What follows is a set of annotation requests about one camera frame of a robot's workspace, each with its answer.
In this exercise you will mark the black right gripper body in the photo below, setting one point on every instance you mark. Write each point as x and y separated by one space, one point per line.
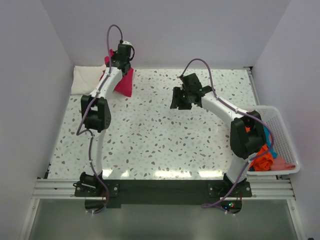
181 98

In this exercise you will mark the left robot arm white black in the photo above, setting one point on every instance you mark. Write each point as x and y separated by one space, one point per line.
95 112

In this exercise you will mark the pink t shirt in basket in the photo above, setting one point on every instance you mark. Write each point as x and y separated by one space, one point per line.
279 164

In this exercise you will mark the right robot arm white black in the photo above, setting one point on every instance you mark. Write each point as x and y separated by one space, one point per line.
247 135

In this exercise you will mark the blue t shirt in basket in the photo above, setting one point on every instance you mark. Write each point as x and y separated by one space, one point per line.
270 147

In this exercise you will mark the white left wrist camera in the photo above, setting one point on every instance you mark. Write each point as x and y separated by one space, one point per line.
127 43

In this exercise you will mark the aluminium rail frame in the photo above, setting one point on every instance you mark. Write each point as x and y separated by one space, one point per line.
149 141

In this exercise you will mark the orange t shirt in basket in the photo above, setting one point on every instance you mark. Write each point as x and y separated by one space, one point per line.
264 162

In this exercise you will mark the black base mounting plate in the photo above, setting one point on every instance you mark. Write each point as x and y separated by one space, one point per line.
114 193

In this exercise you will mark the white plastic laundry basket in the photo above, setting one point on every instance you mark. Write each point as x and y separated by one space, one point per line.
283 145

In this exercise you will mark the folded cream t shirt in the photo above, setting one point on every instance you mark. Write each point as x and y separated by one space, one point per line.
86 79

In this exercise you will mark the magenta t shirt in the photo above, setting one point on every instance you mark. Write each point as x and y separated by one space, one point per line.
125 86

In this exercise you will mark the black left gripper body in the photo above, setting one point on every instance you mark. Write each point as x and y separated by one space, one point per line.
115 53

